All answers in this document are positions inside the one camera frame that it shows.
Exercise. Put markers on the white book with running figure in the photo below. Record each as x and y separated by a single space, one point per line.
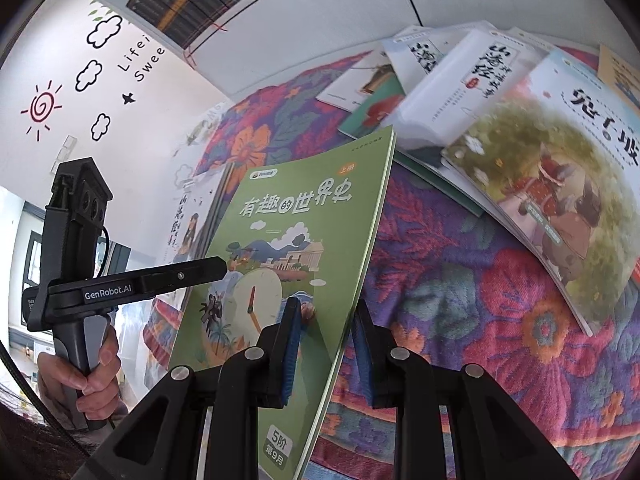
475 90

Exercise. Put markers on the pale blue book with rabbits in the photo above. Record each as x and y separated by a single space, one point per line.
550 185

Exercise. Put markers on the black bird wall decal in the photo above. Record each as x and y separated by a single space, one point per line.
129 98

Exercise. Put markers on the green book with clock picture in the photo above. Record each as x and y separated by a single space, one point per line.
300 240

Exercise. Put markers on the black lettering wall decal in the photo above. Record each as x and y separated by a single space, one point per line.
145 62

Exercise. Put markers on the white wall socket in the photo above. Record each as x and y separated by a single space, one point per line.
65 147

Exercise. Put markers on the tan book with clock picture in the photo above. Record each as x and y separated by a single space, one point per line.
622 72

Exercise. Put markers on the dark framed window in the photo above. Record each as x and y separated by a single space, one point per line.
32 260

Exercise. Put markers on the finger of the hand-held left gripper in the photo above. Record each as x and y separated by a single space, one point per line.
185 274

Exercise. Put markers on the black cloud wall decal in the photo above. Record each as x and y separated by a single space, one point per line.
87 74
100 126

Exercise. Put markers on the red sun wall decal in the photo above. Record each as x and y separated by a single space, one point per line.
41 107

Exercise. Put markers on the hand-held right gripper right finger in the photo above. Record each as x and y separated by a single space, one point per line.
362 360

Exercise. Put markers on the green leaf wall decal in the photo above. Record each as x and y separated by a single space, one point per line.
97 10

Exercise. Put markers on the white bookshelf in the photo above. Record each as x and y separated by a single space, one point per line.
325 5

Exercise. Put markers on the floral blanket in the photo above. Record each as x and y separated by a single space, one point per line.
450 285

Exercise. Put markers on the teal book with girl picture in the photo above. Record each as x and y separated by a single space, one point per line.
372 117

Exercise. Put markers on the person's left hand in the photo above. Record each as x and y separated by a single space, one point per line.
107 365

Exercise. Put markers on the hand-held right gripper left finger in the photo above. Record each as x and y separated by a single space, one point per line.
292 355

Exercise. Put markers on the white book with swordsman figure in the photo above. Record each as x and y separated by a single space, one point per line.
360 82

